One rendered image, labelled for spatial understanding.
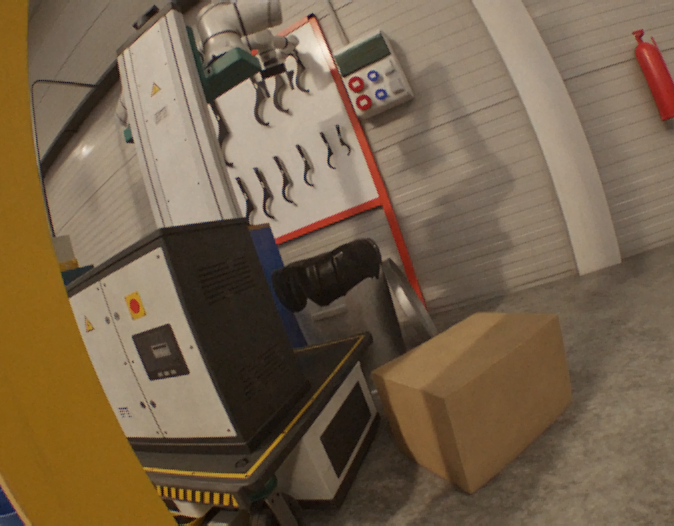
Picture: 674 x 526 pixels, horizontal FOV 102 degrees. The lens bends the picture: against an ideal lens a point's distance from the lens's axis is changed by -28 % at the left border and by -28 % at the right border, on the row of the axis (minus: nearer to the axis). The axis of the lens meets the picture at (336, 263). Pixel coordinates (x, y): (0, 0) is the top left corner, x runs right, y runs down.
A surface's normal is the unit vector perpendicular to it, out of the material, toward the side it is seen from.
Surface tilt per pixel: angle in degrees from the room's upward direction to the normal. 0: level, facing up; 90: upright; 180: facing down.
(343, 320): 93
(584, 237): 90
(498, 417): 90
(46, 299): 90
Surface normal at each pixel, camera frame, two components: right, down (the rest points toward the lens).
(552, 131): -0.42, 0.20
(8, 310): 0.84, -0.28
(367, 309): 0.44, -0.06
